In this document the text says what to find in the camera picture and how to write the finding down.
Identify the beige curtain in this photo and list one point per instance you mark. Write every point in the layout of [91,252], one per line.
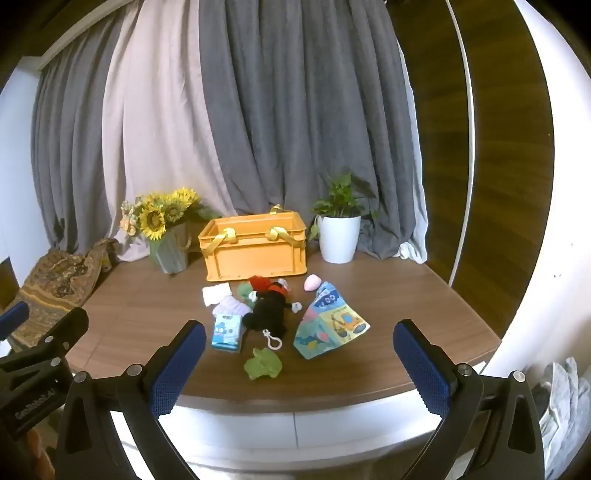
[161,138]

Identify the grey white crumpled cloth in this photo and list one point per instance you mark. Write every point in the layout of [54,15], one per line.
[561,406]

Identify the white round hoop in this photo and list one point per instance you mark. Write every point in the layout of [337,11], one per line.
[470,138]

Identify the blue white printed pack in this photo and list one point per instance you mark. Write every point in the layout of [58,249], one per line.
[226,332]

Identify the white plant pot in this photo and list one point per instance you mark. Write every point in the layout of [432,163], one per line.
[339,240]

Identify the black plush toy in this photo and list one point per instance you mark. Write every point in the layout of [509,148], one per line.
[270,309]

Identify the patterned woven cushion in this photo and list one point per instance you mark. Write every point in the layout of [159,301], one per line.
[55,277]

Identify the colourful printed cloth book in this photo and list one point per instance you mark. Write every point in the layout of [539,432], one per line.
[330,325]

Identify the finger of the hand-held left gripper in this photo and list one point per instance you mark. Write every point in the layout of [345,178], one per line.
[14,316]
[64,325]

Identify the pink egg-shaped toy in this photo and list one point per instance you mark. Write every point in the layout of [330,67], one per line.
[314,282]

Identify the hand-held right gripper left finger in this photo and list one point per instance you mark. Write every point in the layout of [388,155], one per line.
[180,364]

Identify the green frog toy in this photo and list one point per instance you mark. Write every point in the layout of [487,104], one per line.
[263,364]

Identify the grey curtain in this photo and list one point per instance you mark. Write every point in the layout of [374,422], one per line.
[69,161]
[300,115]

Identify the grey ribbed vase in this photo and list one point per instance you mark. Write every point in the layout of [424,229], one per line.
[171,251]

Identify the orange plastic crate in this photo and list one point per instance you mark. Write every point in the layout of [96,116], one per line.
[254,258]

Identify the white folded cloth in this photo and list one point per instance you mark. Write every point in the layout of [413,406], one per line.
[214,294]

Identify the white striped cloth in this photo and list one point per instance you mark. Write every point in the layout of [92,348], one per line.
[231,305]

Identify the green potted plant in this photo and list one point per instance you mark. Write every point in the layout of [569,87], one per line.
[341,196]

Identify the sunflower bouquet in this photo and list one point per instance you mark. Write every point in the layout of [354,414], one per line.
[154,217]

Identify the white plastic key clip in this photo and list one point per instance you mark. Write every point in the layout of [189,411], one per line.
[273,342]

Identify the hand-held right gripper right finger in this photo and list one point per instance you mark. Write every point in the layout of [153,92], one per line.
[425,369]

